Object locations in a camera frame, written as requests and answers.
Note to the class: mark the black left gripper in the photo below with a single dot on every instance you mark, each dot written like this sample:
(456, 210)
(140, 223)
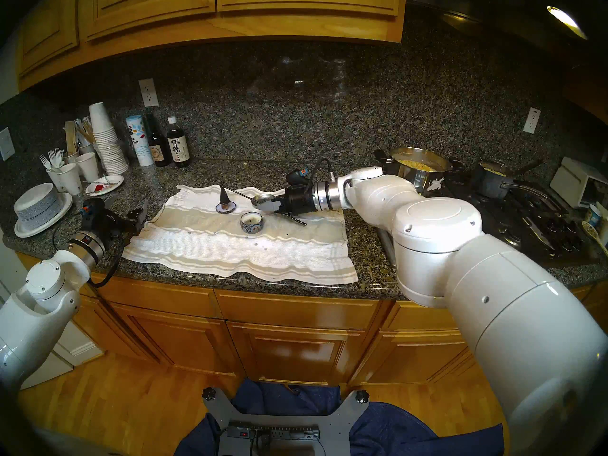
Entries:
(113, 222)

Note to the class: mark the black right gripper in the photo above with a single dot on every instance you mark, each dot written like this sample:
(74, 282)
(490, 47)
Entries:
(300, 199)

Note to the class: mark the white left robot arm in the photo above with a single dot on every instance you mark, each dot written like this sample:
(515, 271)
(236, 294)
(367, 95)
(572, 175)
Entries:
(33, 312)

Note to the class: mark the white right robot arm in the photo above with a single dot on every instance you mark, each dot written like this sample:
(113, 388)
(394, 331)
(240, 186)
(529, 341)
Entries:
(498, 293)

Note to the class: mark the blue patterned candle cup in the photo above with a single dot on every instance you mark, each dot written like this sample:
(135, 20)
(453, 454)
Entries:
(251, 224)

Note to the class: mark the silver round metal lid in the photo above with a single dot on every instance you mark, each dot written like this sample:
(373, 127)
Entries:
(260, 199)

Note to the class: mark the small white paper plate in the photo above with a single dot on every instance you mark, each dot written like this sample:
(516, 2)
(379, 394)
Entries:
(107, 184)

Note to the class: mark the small dark round dish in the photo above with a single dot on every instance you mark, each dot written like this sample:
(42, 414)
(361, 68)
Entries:
(225, 211)

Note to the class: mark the dark oil bottle gold label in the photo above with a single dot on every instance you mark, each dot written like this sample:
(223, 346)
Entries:
(158, 151)

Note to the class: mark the white paper cup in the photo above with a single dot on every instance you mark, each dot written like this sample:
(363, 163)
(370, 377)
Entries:
(86, 149)
(88, 167)
(71, 179)
(52, 179)
(71, 158)

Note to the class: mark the white salt canister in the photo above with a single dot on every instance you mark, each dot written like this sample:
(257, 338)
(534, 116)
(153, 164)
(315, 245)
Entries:
(140, 141)

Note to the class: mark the white beige striped towel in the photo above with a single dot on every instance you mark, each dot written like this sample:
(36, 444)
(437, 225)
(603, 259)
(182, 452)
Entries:
(228, 255)

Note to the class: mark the soy sauce bottle white cap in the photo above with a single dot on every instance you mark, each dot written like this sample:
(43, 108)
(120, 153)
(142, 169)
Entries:
(179, 148)

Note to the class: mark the tall stack of paper cups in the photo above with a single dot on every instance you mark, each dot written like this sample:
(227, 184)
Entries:
(108, 141)

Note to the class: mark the bundle of bamboo sticks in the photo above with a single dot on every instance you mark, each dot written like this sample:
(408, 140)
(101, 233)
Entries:
(85, 132)

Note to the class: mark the white plastic fork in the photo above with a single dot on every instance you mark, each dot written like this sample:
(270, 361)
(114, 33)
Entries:
(52, 156)
(45, 161)
(60, 156)

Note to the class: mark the stack of grey paper plates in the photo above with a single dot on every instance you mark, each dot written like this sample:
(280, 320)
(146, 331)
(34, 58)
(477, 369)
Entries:
(37, 205)

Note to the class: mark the tan chopstick wrapper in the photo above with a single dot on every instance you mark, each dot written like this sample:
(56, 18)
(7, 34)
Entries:
(70, 137)

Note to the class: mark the steel pot with yellow food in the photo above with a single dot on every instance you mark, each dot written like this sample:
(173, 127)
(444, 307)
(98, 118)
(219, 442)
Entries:
(418, 172)

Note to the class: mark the wooden lower cabinet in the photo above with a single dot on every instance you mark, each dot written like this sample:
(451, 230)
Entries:
(294, 346)

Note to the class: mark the wooden cabinet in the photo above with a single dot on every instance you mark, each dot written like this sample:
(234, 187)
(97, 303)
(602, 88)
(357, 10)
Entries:
(237, 13)
(294, 346)

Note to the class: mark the wooden upper cabinet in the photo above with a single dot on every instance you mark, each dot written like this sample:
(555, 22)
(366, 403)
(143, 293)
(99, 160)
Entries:
(237, 13)

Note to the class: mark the black base knob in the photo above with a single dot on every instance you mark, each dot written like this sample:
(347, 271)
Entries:
(209, 394)
(362, 396)

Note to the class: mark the small dark saucepan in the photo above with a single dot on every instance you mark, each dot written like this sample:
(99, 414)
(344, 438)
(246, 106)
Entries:
(491, 182)

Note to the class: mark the steel gas stove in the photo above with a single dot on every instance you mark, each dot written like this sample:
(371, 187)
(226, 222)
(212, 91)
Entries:
(532, 227)

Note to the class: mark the dark blue cloth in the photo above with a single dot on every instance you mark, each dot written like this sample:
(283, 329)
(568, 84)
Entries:
(403, 431)

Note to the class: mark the dark range hood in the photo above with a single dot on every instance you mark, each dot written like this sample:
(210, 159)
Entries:
(498, 18)

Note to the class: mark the white countertop appliance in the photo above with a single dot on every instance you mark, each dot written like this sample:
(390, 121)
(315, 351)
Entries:
(574, 182)

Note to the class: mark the blue white small cup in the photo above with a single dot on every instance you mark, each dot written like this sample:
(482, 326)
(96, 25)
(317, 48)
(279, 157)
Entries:
(593, 215)

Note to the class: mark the wooden spoon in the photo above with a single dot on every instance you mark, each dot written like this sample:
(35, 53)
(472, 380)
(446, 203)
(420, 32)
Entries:
(594, 234)

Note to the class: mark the range hood lamp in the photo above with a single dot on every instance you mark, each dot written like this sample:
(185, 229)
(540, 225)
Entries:
(565, 20)

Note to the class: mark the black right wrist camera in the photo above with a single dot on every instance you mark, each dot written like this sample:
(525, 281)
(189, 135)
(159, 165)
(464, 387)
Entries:
(298, 176)

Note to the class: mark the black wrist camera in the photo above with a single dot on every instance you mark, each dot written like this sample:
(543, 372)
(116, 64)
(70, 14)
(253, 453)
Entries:
(298, 176)
(93, 207)

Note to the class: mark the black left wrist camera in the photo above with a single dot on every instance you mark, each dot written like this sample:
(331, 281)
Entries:
(93, 207)

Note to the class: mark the white wall power outlet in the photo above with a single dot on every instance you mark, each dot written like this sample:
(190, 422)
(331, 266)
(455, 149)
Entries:
(148, 93)
(532, 120)

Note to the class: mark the white light switch plate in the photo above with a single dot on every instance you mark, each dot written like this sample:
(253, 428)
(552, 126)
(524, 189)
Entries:
(6, 144)

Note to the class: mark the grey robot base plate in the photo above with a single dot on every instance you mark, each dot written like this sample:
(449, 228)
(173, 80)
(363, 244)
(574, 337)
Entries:
(342, 422)

